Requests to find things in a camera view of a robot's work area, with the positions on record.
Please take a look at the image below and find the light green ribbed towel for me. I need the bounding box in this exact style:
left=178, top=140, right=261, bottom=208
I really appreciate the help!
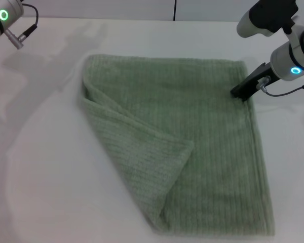
left=80, top=54, right=276, bottom=230

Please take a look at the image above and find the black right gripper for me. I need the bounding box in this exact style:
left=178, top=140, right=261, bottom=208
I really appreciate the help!
left=229, top=62, right=280, bottom=103

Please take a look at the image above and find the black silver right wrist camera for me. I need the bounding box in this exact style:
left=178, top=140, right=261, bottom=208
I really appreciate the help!
left=236, top=0, right=300, bottom=39

